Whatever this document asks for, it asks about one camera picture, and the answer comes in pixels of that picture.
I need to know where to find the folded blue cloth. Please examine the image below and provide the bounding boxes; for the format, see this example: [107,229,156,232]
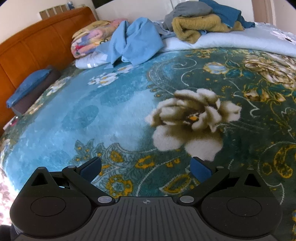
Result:
[6,69,52,108]

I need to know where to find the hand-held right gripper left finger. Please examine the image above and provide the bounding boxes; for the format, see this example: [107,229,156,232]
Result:
[23,157,116,207]

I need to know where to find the light blue striped shirt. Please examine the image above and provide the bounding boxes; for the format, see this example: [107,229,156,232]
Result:
[151,20,176,39]

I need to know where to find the dark brown pillow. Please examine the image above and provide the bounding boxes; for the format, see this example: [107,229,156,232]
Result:
[11,65,62,116]

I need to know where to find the orange wooden bed frame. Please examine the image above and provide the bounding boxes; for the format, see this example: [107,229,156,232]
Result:
[0,6,100,137]

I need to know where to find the pink floral bed sheet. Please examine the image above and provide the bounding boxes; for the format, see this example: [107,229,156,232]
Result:
[0,167,17,226]

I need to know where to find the grey garment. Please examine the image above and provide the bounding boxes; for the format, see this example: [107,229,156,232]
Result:
[165,2,213,31]

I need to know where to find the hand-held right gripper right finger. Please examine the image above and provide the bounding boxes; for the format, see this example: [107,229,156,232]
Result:
[179,156,271,206]

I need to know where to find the light blue pants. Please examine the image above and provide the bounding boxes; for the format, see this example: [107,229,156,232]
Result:
[95,17,165,69]

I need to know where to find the cardboard box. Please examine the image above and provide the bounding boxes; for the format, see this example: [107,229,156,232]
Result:
[39,6,70,20]

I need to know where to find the light blue daisy quilt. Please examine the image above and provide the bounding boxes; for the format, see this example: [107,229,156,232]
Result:
[75,21,296,69]

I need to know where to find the dark blue garment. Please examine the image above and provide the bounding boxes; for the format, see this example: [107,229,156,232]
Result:
[199,0,256,29]

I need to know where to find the colourful floral pillow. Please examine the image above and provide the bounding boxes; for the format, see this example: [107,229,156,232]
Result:
[70,19,129,58]

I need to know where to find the mustard yellow sweater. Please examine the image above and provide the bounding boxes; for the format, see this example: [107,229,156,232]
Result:
[172,14,245,44]

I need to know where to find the white glossy wardrobe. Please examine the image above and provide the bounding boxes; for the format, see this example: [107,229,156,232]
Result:
[95,0,177,23]

